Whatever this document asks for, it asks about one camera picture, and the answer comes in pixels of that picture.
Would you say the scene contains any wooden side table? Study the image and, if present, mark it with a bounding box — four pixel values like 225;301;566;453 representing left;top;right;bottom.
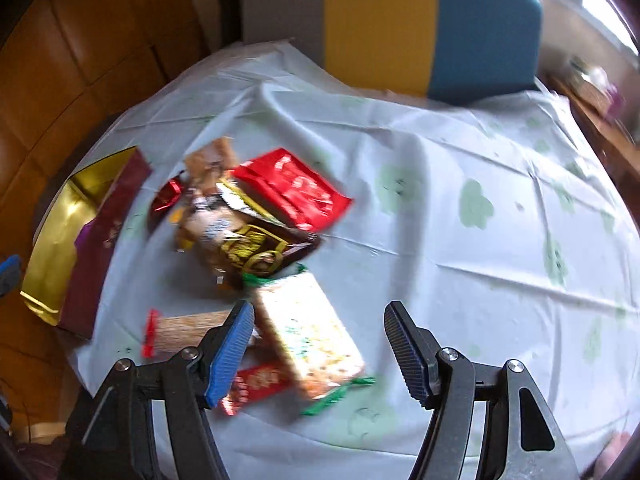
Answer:
545;72;640;196

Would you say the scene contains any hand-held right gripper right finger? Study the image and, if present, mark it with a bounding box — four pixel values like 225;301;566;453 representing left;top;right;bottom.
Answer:
384;301;583;480

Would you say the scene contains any grey yellow blue sofa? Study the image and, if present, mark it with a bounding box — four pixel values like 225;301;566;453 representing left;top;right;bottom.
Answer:
240;0;546;106

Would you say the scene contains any window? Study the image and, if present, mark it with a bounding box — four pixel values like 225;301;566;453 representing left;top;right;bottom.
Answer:
500;0;640;56

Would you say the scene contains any brown wafer snack packet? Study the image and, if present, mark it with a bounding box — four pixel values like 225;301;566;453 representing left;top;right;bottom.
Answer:
141;309;236;358

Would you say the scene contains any white nut snack packet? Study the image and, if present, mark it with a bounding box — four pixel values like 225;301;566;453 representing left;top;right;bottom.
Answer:
172;190;246;261

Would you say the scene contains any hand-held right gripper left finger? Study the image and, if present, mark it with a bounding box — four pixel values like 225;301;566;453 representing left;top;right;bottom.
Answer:
57;300;256;480

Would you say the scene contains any red foil candy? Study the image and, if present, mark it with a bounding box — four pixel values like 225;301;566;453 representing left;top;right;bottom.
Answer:
147;177;186;233

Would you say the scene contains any small red snack packet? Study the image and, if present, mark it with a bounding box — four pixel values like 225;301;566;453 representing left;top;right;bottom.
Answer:
220;360;293;417

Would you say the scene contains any dark brown gold packet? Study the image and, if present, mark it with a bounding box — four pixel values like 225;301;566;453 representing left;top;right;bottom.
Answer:
215;180;321;291

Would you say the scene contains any tan snack packet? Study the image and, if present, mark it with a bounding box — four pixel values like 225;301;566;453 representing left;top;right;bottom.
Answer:
184;137;238;186

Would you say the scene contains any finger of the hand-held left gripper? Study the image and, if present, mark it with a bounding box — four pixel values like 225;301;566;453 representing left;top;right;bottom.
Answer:
0;254;23;298

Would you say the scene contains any gold tin box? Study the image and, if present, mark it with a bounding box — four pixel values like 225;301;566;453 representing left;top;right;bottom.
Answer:
20;146;153;341

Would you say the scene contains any black cushion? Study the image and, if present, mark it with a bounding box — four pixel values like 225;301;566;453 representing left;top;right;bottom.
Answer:
217;0;256;51

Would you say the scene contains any cracker packet with green ends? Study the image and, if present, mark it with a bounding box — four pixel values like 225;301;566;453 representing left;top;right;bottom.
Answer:
242;265;376;417

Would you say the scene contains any white green-print tablecloth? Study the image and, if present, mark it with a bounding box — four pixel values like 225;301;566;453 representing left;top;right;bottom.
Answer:
35;37;640;480

